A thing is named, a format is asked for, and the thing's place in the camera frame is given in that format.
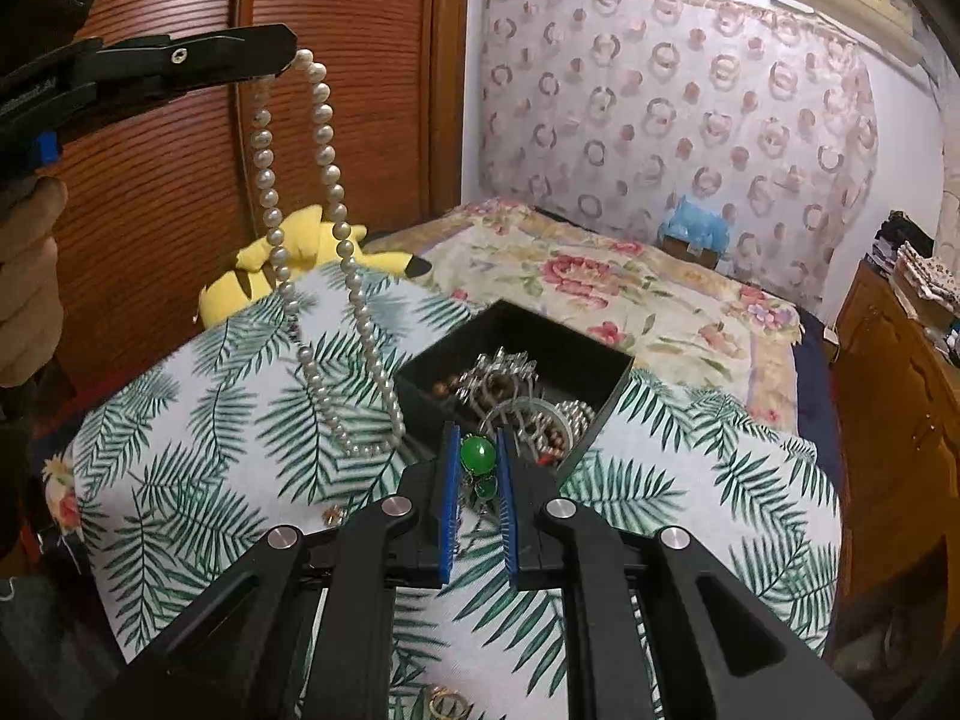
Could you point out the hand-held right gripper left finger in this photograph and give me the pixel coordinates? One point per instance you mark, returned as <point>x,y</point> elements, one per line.
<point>448,502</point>

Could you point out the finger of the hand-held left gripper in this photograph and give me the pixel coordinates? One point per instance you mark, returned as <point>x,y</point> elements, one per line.
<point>217,52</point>

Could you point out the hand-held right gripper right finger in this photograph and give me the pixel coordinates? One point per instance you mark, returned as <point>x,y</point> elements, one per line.
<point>506,510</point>

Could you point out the green stone pendant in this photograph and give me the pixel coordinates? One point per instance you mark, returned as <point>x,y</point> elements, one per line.
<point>478,456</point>

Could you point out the silver bangle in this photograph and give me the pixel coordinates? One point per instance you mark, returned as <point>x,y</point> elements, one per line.
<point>525,406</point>

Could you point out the black square box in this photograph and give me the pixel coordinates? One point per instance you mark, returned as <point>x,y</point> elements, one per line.
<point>525,330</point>

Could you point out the person's left hand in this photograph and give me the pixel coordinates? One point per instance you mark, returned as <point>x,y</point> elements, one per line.
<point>30,277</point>

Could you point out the small gold earring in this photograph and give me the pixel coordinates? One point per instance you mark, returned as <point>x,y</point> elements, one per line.
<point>332,517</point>

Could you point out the silver hair clip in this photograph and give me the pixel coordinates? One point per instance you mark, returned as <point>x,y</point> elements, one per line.
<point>499,375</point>

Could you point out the brown slatted wardrobe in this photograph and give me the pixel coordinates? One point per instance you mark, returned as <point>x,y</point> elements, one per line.
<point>360,90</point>

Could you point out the yellow plush toy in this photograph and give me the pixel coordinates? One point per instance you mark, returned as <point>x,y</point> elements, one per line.
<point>300,240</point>

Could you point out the leaf print cloth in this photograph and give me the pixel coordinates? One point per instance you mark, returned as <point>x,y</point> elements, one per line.
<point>225,465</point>

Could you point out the floral bedspread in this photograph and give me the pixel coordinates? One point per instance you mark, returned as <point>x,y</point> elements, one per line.
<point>600,277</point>

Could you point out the small cardboard box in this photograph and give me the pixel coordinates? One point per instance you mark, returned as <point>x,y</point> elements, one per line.
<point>686,249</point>

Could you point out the dark blue bed sheet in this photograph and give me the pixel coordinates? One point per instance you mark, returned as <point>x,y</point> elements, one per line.
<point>817,390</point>

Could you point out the blue plush toy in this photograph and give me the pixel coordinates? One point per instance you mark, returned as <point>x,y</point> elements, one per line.
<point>694,217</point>

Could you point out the wooden sideboard cabinet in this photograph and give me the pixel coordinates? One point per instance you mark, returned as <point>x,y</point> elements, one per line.
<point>900,427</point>

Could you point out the circle print curtain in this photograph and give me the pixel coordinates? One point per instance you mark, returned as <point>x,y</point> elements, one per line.
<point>675,127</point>

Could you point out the folded floral cloth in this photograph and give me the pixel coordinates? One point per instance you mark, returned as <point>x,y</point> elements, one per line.
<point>926,270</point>

